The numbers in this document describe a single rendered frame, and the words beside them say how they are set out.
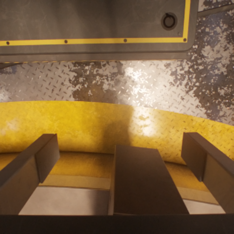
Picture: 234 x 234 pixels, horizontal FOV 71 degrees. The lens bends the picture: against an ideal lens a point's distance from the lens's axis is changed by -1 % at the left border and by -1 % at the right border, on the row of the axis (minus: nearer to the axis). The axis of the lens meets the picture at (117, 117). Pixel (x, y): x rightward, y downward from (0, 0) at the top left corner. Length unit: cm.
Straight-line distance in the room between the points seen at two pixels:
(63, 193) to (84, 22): 56
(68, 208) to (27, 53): 55
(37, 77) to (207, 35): 81
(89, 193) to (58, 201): 12
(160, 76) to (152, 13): 38
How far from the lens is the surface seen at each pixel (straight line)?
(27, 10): 56
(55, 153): 17
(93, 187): 66
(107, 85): 81
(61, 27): 52
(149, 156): 51
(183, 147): 17
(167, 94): 85
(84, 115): 85
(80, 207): 71
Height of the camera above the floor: 80
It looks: 74 degrees down
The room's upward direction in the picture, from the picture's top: 179 degrees counter-clockwise
